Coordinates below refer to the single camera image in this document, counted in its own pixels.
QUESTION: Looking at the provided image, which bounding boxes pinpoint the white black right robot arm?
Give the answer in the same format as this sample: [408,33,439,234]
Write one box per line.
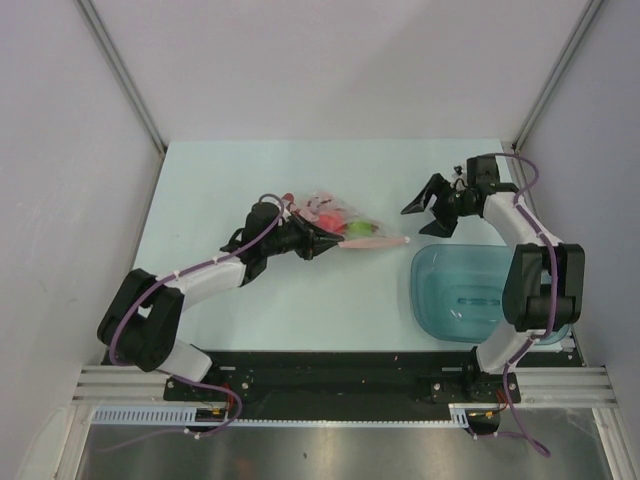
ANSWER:
[401,174,586,401]

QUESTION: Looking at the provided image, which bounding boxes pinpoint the left aluminium corner post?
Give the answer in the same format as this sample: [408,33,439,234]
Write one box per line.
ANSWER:
[72,0,167,154]

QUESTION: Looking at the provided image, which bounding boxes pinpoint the aluminium front frame rail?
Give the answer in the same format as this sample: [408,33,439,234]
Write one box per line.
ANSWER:
[72,366,617,408]

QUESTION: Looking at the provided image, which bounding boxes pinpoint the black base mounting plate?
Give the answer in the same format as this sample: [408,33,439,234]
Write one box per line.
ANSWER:
[99,351,584,404]

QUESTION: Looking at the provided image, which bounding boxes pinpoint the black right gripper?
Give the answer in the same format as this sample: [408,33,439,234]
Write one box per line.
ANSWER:
[402,173,476,239]

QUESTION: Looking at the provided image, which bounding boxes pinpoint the right aluminium corner post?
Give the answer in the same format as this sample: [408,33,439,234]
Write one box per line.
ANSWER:
[511,0,608,151]

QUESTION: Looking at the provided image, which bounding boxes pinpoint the red fake food ball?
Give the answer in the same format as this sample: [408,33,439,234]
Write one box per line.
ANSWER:
[316,211,346,234]

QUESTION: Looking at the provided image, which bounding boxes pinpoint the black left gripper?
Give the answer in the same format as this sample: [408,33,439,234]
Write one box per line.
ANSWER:
[262,211,343,261]

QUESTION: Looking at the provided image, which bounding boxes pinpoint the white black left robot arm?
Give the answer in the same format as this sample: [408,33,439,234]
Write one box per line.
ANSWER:
[97,194,344,400]

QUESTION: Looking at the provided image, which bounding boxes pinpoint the clear zip top bag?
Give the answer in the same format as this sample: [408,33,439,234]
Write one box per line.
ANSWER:
[283,191,410,249]

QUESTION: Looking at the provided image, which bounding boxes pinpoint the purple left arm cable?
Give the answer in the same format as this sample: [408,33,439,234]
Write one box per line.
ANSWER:
[97,193,286,451]

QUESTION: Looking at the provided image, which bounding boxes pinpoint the aluminium corner post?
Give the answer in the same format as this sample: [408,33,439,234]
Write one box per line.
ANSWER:
[511,0,608,151]
[72,0,167,154]

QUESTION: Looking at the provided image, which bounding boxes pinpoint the white slotted cable duct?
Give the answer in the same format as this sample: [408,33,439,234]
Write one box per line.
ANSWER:
[92,405,241,424]

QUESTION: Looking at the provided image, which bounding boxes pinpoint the green fake food ball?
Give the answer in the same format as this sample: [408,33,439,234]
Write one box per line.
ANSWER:
[346,220,374,238]

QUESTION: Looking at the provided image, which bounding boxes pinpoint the teal translucent plastic container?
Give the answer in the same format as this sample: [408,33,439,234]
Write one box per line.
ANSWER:
[409,243,571,346]

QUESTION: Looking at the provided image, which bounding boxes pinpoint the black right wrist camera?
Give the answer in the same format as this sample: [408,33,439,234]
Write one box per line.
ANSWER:
[466,154,500,195]

